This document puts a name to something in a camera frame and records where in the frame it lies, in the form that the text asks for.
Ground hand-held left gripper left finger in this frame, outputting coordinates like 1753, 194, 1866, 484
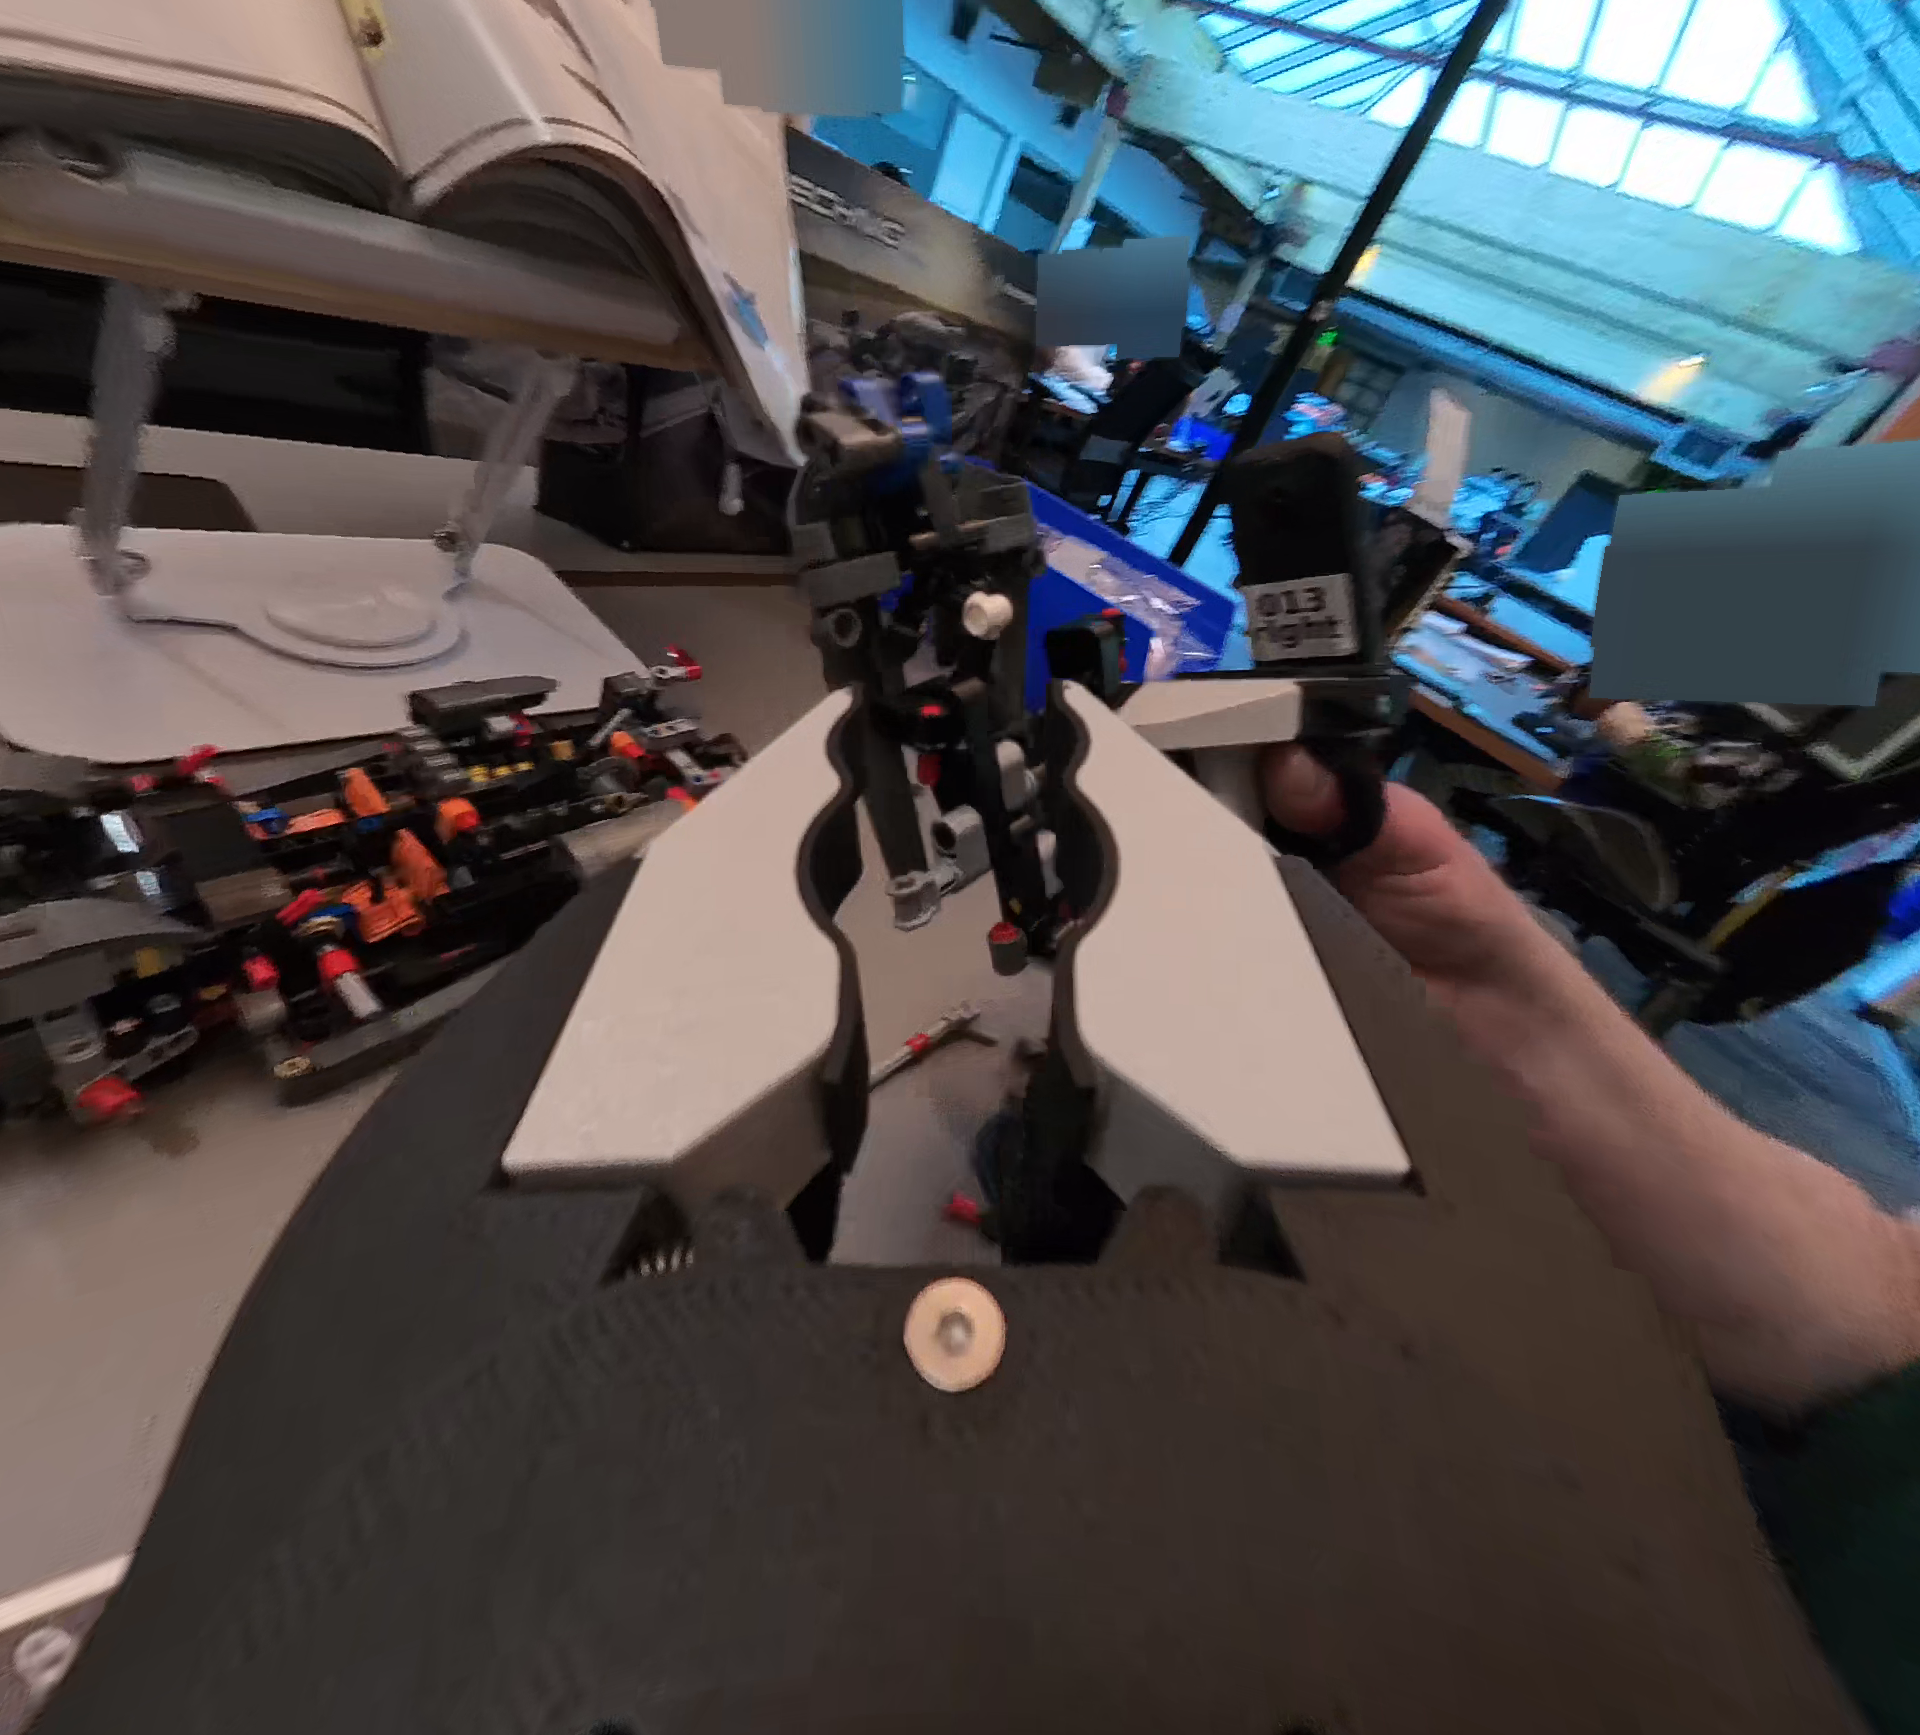
502, 693, 873, 1230

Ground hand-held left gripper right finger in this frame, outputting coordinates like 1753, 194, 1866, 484
1045, 684, 1415, 1230

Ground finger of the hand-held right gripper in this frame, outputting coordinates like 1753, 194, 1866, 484
1117, 678, 1339, 794

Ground small black lego subassembly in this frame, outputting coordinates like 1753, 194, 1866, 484
790, 316, 1131, 982

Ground person's right forearm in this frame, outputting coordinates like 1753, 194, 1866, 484
1406, 849, 1920, 1426

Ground grey lego axle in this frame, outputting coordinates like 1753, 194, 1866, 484
868, 1001, 985, 1089

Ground large lego car chassis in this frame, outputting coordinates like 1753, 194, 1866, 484
0, 648, 751, 1125

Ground dark lego set box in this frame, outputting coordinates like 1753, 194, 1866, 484
786, 167, 1052, 315

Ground person's right hand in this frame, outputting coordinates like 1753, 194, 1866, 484
1259, 747, 1504, 982

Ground clear plastic bag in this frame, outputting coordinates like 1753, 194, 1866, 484
1041, 533, 1201, 642

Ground blue parts bin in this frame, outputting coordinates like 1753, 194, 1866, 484
958, 458, 1219, 676

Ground black pole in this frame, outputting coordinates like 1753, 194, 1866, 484
1168, 0, 1623, 570

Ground white book stand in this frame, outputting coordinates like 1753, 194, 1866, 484
0, 144, 724, 764

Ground green sweater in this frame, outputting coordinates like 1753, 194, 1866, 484
1718, 1361, 1920, 1735

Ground open instruction booklet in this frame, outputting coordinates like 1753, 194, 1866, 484
0, 0, 813, 467

